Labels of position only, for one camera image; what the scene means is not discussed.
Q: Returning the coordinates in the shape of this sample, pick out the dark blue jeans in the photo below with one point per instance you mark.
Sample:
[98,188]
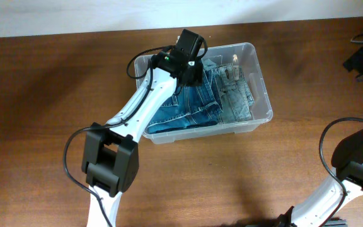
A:
[195,106]

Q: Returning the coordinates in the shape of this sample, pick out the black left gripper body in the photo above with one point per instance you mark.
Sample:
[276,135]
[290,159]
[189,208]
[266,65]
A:
[198,76]

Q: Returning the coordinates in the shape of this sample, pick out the clear plastic storage bin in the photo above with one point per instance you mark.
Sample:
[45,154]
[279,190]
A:
[243,55]

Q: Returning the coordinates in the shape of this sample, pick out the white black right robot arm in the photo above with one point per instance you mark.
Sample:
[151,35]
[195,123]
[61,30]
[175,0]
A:
[343,184]

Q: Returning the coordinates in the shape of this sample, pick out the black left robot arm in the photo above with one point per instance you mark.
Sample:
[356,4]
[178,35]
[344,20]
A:
[110,159]

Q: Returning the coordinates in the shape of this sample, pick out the light blue jeans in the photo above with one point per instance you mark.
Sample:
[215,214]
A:
[230,90]

